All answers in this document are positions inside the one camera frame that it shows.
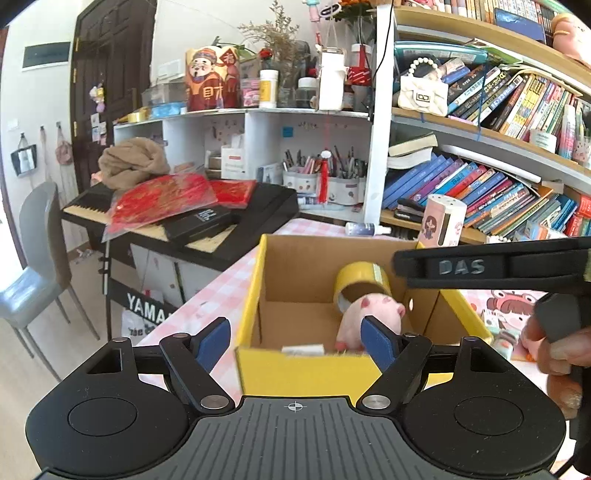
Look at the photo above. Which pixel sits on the yellow tape roll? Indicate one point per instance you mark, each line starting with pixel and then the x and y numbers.
pixel 360 274

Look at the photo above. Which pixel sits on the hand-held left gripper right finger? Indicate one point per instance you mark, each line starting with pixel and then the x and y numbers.
pixel 378 344

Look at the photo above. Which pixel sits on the black electric keyboard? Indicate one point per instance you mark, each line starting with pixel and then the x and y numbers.
pixel 263 203

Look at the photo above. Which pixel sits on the dark wooden door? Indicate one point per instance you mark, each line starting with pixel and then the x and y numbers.
pixel 115 69

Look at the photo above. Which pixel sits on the teal plastic folder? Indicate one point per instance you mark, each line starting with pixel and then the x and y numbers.
pixel 438 50

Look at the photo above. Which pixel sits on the red decorations plastic bag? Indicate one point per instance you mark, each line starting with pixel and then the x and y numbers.
pixel 157 198

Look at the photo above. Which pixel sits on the leaning row of colourful books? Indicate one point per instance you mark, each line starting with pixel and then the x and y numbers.
pixel 517 101

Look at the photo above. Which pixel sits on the cream quilted pearl handbag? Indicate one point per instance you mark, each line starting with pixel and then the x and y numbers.
pixel 422 97

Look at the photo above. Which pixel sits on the shelf row of upright books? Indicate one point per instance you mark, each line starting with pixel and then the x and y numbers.
pixel 485 9

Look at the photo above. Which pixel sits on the pink small box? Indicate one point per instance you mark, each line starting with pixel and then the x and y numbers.
pixel 250 92

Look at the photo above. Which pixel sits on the red hanging tassel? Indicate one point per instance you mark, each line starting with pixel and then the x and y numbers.
pixel 324 180

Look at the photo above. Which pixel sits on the white rolled paper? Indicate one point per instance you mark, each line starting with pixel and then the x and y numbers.
pixel 489 161

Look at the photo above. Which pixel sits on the brown crumpled cloth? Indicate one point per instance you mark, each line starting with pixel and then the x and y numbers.
pixel 131 164

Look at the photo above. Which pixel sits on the black flat box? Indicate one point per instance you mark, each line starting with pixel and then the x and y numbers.
pixel 198 224

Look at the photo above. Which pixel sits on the clear plastic storage boxes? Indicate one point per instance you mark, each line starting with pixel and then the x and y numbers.
pixel 164 94

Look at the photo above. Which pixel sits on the yellow ribbon roll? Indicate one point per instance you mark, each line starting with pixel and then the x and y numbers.
pixel 134 115

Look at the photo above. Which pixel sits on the pink plush pig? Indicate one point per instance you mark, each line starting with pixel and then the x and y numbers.
pixel 364 309

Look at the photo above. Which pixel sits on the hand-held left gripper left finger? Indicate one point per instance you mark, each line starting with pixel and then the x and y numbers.
pixel 214 341

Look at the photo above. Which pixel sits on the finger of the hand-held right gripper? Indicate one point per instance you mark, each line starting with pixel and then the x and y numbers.
pixel 415 256

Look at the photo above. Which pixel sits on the pink cylinder humidifier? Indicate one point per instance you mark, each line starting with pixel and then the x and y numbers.
pixel 441 221

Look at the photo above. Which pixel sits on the white bottle yellow label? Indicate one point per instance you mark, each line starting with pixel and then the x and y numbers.
pixel 268 90

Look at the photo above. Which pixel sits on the red fortune god canister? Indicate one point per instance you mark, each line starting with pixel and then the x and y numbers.
pixel 210 83

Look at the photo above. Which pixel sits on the black keyboard stand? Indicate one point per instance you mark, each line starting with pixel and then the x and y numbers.
pixel 143 304

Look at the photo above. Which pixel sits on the orange white small box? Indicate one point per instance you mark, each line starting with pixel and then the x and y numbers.
pixel 545 230

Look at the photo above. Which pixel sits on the white shelf unit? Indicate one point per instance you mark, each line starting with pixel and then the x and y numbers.
pixel 184 138

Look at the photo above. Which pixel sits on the pen cups with markers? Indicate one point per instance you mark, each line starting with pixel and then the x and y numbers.
pixel 584 143

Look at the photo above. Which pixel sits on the pink hanging bag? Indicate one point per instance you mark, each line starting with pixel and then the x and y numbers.
pixel 64 150

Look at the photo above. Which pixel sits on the white carton shaped box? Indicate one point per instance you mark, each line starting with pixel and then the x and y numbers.
pixel 331 81

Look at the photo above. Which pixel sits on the white round jar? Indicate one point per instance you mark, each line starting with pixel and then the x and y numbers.
pixel 543 141

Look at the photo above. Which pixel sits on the light blue pack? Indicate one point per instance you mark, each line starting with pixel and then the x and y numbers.
pixel 168 110

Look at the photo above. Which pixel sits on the glass jar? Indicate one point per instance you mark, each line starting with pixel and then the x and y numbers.
pixel 306 92

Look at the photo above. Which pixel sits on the yellow cardboard box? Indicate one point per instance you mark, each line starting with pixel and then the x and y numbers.
pixel 300 374

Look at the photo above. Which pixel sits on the grey chair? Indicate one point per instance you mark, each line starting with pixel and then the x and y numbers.
pixel 32 286

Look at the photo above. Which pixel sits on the dried flower bunch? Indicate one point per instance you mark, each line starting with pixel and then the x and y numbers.
pixel 277 32

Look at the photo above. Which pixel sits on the white tissue box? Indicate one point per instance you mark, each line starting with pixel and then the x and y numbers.
pixel 233 161

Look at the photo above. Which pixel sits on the brown glass bottle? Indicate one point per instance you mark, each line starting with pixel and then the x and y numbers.
pixel 348 97

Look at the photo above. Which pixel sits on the pastel colourful bottle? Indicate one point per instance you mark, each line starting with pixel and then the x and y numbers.
pixel 568 134

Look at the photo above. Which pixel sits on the row of blue and red books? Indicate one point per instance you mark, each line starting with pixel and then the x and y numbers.
pixel 475 194

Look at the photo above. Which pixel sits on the pink yellow plush toy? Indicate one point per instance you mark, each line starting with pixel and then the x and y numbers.
pixel 572 37

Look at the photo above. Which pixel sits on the red book box set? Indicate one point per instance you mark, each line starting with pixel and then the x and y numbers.
pixel 581 217

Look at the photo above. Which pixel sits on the red envelopes pack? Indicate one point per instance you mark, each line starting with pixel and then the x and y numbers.
pixel 233 193

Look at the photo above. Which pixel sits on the wooden bookshelf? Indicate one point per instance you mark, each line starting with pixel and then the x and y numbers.
pixel 461 134

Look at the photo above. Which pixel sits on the dark wall panel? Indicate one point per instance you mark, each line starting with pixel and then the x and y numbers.
pixel 46 55

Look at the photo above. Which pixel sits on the stacked thick paperback books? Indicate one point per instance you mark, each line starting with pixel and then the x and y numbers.
pixel 411 150

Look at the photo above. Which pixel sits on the person's right hand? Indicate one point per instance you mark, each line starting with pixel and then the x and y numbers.
pixel 561 355

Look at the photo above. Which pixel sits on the mint green small toy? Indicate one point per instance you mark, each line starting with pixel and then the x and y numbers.
pixel 505 344

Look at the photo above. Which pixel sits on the white blue spray bottle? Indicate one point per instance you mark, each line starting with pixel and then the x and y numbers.
pixel 367 228

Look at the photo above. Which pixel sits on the pink hanging door charm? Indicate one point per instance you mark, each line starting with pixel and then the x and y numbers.
pixel 98 97

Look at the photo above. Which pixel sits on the black white tote bag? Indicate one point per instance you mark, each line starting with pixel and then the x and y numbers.
pixel 24 159

